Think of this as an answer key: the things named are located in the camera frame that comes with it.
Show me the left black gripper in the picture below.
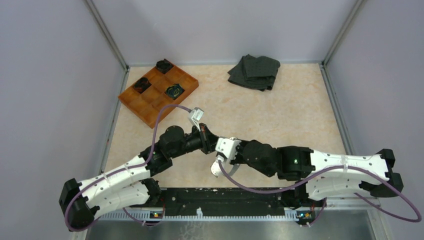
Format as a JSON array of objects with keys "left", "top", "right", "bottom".
[{"left": 169, "top": 122, "right": 221, "bottom": 159}]

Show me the metal key holder plate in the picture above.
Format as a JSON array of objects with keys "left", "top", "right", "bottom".
[{"left": 210, "top": 156, "right": 240, "bottom": 177}]

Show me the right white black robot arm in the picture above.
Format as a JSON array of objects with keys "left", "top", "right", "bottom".
[{"left": 230, "top": 140, "right": 404, "bottom": 206}]

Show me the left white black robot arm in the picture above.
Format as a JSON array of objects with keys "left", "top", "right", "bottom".
[{"left": 58, "top": 123, "right": 222, "bottom": 232}]

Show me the black green coiled object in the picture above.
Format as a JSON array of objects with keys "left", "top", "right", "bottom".
[{"left": 165, "top": 83, "right": 185, "bottom": 100}]

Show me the orange compartment tray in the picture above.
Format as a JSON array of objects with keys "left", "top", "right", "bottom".
[{"left": 118, "top": 60, "right": 199, "bottom": 129}]

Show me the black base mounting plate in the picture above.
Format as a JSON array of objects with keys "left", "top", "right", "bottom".
[{"left": 135, "top": 187, "right": 324, "bottom": 217}]

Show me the dark grey folded cloth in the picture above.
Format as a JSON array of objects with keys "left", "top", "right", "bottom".
[{"left": 228, "top": 54, "right": 281, "bottom": 92}]

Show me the black object back compartment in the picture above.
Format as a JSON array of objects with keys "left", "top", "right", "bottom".
[{"left": 155, "top": 59, "right": 174, "bottom": 74}]

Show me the black object compartment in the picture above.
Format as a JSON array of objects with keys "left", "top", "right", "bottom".
[
  {"left": 155, "top": 59, "right": 174, "bottom": 74},
  {"left": 132, "top": 77, "right": 152, "bottom": 94}
]

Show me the black object left compartment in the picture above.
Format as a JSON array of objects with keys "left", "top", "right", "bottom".
[{"left": 132, "top": 77, "right": 152, "bottom": 94}]

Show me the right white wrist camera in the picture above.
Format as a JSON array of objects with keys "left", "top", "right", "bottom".
[{"left": 215, "top": 137, "right": 242, "bottom": 163}]

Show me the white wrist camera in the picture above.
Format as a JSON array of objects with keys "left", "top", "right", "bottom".
[
  {"left": 188, "top": 107, "right": 204, "bottom": 131},
  {"left": 215, "top": 137, "right": 242, "bottom": 163}
]

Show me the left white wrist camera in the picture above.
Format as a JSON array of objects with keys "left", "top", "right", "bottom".
[{"left": 188, "top": 107, "right": 204, "bottom": 131}]

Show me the white cable duct rail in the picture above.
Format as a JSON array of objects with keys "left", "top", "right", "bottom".
[{"left": 99, "top": 208, "right": 299, "bottom": 222}]

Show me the left aluminium frame post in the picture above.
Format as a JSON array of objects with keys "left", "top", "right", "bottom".
[{"left": 83, "top": 0, "right": 129, "bottom": 71}]

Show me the aluminium frame post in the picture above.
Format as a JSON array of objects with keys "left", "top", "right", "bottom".
[
  {"left": 321, "top": 0, "right": 368, "bottom": 68},
  {"left": 83, "top": 0, "right": 129, "bottom": 71}
]

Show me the right aluminium frame post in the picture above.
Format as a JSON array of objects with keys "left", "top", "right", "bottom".
[{"left": 321, "top": 0, "right": 368, "bottom": 68}]

